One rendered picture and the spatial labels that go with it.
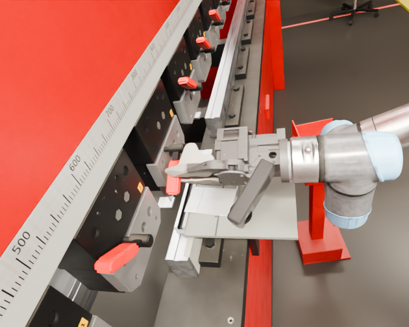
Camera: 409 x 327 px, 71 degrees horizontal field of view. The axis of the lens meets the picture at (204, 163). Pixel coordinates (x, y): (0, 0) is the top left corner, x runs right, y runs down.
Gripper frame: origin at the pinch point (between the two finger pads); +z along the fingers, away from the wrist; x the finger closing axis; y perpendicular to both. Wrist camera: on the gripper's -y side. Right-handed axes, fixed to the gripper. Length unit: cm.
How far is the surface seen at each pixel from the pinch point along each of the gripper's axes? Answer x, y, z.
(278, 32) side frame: -151, 180, -15
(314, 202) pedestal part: -92, 17, -29
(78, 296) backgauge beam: -19.0, -23.0, 30.4
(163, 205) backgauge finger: -23.9, 0.4, 12.9
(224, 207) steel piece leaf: -23.9, -0.4, -3.9
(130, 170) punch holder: 9.9, -2.3, 2.8
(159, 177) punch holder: -0.5, 0.2, 3.2
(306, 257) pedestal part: -123, -5, -26
